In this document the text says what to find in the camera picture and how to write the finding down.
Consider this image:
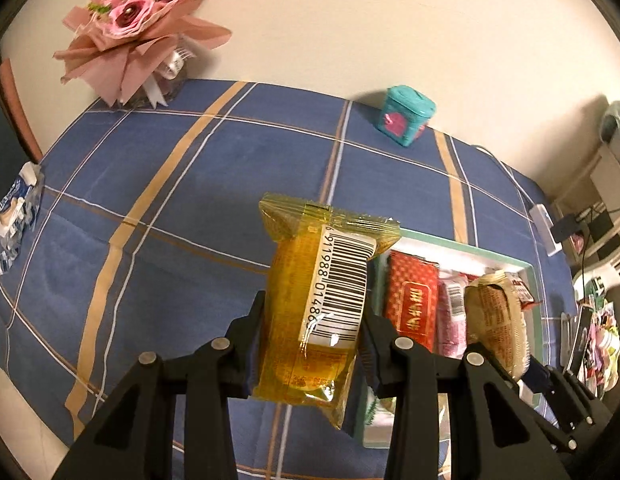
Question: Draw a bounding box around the blue white tissue packet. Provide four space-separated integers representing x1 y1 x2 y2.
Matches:
0 162 45 276

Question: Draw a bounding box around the blue plaid cloth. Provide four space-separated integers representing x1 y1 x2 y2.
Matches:
0 79 575 480

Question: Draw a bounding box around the white shelf unit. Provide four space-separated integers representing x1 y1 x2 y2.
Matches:
547 145 620 281

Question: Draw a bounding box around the pile of colourful clutter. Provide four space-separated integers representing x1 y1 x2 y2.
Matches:
572 300 620 391

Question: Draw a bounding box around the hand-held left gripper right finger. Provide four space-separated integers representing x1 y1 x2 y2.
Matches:
359 311 560 480

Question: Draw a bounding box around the pink flower bouquet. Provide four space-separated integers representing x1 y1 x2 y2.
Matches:
54 0 233 108

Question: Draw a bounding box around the white cable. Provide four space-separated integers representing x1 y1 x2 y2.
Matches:
470 145 538 208

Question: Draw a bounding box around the beige orange snack packet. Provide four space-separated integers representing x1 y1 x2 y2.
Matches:
464 270 531 381

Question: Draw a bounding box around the black power adapter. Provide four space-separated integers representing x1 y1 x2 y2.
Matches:
550 215 585 242

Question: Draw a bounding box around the pink snack packet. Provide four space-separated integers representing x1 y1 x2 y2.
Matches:
436 270 483 360

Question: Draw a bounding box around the pale green bag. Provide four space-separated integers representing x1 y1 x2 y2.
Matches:
600 100 620 146

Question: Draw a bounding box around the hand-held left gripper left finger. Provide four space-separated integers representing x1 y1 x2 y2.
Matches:
52 290 267 480

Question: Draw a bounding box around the teal toy house box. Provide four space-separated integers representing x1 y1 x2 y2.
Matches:
374 85 437 150

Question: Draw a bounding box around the reddish brown board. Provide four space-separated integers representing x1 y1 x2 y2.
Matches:
0 57 43 161

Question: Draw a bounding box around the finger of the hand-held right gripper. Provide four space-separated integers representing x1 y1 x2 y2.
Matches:
520 359 614 461

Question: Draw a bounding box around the yellow clear cake packet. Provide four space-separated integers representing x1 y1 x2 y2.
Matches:
252 192 401 431

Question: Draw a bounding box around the white power strip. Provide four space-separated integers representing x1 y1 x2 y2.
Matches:
528 203 563 257

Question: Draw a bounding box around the white box with teal rim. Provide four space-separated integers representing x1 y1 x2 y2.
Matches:
352 227 545 450

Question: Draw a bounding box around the long red gold-patterned packet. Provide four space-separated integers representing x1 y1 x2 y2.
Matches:
384 251 441 353

